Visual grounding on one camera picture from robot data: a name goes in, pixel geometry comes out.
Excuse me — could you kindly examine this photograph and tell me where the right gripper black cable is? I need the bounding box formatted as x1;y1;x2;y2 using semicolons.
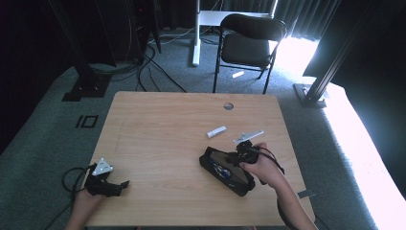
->
253;147;300;230

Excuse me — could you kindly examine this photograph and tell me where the bundle of floor cables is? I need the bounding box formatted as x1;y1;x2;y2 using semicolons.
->
89;18;188;94

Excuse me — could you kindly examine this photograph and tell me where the dark curtain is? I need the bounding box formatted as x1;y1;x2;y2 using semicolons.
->
219;0;343;42

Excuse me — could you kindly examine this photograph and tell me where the black metal stand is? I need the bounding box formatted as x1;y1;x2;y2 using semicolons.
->
292;0;381;109
47;0;111;103

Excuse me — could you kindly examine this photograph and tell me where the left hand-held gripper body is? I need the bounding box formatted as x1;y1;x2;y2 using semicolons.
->
83;157;124;197

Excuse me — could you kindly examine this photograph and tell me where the black folding chair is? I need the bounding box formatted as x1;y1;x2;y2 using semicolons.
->
212;12;288;96

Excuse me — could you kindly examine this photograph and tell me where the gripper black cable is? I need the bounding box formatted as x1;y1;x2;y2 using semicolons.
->
44;165;98;230
253;147;300;230

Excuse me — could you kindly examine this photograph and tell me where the dark equipment cabinet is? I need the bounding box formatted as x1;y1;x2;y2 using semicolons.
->
95;0;162;65

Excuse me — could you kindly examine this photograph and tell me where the white floor cable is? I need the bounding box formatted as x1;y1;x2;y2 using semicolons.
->
148;24;222;46

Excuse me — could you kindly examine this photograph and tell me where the black pencil case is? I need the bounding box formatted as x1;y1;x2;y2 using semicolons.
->
198;146;257;197

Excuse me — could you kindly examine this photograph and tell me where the person's left hand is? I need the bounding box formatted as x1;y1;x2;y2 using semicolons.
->
72;190;106;214

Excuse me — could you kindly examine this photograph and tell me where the person's right hand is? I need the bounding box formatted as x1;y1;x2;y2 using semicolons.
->
238;142;285;190

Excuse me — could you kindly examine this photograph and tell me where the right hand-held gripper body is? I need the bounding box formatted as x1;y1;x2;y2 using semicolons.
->
233;129;265;164

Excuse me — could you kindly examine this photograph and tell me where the white eraser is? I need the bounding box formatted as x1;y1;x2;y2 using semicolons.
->
206;125;228;139

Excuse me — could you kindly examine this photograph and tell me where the grey tape piece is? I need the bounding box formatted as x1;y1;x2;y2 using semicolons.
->
297;189;318;199

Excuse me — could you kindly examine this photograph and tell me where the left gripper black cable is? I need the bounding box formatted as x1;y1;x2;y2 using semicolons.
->
44;165;98;230

